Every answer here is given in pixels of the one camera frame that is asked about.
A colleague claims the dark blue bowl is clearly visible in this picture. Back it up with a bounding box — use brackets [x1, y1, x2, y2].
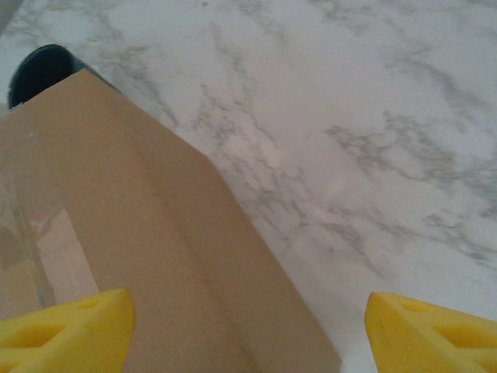
[7, 44, 106, 110]

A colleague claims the clear packing tape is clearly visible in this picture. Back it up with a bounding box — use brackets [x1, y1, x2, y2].
[0, 170, 102, 312]

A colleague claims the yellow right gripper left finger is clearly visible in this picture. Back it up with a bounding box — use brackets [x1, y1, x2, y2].
[0, 288, 137, 373]

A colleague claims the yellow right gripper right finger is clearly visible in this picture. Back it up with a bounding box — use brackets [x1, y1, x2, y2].
[364, 291, 497, 373]

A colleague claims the brown cardboard box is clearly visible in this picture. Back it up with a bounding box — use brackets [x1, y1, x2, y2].
[0, 68, 342, 373]

